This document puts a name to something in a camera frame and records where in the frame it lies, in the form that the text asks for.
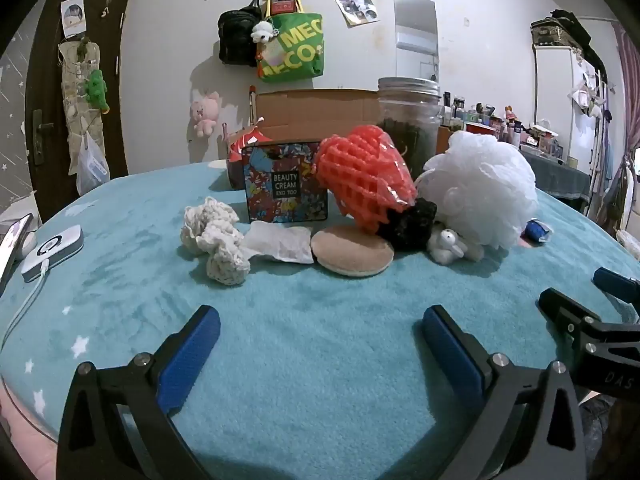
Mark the black backpack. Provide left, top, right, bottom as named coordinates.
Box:
left=217, top=0, right=266, bottom=67

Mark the wall photo poster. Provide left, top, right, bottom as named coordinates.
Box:
left=331, top=0, right=381, bottom=28

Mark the black fluffy scrunchie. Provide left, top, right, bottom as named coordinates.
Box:
left=375, top=197, right=438, bottom=252

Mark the pink plush toy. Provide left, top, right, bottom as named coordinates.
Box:
left=189, top=91, right=223, bottom=138

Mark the glass jar with dark contents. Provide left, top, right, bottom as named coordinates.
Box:
left=377, top=76, right=442, bottom=176

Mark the green plush toy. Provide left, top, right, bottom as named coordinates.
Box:
left=84, top=69, right=111, bottom=113

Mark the row of cosmetics bottles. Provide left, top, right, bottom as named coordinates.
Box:
left=440, top=91, right=581, bottom=166

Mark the white mesh bath pouf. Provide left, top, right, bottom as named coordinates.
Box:
left=416, top=130, right=539, bottom=251

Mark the white wardrobe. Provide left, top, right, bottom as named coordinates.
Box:
left=531, top=42, right=608, bottom=191

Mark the white power bank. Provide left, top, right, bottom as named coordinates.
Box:
left=21, top=225, right=84, bottom=283

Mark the white fluffy rabbit keychain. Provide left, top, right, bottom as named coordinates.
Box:
left=426, top=227, right=485, bottom=265

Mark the teal plush blanket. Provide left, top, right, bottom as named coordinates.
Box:
left=0, top=160, right=640, bottom=480

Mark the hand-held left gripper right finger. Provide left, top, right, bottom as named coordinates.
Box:
left=422, top=305, right=587, bottom=480

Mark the white cable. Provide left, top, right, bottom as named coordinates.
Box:
left=0, top=259, right=51, bottom=356

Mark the green tote bag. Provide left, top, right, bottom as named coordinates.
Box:
left=256, top=12, right=326, bottom=84

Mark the wall mirror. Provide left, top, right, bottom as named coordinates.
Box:
left=392, top=0, right=441, bottom=83

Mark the blue roll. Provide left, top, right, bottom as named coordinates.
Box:
left=520, top=217, right=553, bottom=244

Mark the beige round powder puff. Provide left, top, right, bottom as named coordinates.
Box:
left=310, top=225, right=394, bottom=277

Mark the dark brown door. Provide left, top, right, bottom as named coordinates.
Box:
left=25, top=0, right=133, bottom=223

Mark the clear plastic bag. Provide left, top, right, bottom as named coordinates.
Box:
left=76, top=130, right=111, bottom=197

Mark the cardboard box with red inside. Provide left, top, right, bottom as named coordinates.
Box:
left=223, top=89, right=383, bottom=191

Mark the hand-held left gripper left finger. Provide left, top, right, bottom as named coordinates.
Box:
left=56, top=305, right=221, bottom=480

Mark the cream crocheted scrunchie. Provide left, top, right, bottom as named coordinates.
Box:
left=180, top=197, right=251, bottom=287

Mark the floral print tin box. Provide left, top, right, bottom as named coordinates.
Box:
left=241, top=141, right=329, bottom=224

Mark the table with dark cloth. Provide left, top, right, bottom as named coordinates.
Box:
left=520, top=152, right=593, bottom=211

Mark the beige hanging organizer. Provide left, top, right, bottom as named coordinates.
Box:
left=57, top=37, right=108, bottom=161

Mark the pink curtain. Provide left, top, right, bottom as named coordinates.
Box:
left=615, top=22, right=640, bottom=231

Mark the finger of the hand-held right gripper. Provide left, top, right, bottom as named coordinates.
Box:
left=538, top=287, right=602, bottom=352
left=592, top=267, right=640, bottom=306

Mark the white paper sachet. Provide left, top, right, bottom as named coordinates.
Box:
left=242, top=220, right=315, bottom=265

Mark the dark patterned storage case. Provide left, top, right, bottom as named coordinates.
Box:
left=530, top=9, right=596, bottom=51

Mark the photo on door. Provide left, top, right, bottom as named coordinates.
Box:
left=60, top=0, right=86, bottom=38

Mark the metal door handle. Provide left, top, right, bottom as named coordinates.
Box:
left=31, top=109, right=55, bottom=166

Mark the red foam net sleeve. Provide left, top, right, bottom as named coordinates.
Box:
left=315, top=124, right=418, bottom=236

